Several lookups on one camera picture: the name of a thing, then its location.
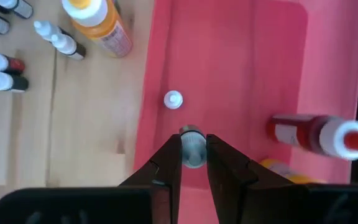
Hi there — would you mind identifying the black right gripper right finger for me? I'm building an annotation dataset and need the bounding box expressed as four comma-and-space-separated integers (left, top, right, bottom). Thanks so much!
206, 134, 358, 224

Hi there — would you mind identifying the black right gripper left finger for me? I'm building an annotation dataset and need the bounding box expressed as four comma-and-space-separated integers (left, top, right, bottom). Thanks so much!
0, 133, 183, 224

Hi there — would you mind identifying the large yellow food coloring bottle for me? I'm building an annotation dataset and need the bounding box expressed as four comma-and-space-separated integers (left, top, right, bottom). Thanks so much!
259, 158, 328, 185
61, 0, 133, 58

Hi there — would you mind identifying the large red food coloring bottle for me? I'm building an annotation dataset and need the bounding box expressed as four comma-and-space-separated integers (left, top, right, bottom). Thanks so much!
265, 113, 358, 161

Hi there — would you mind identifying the pink plastic tray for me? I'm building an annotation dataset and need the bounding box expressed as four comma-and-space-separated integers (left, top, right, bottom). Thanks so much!
134, 0, 358, 224

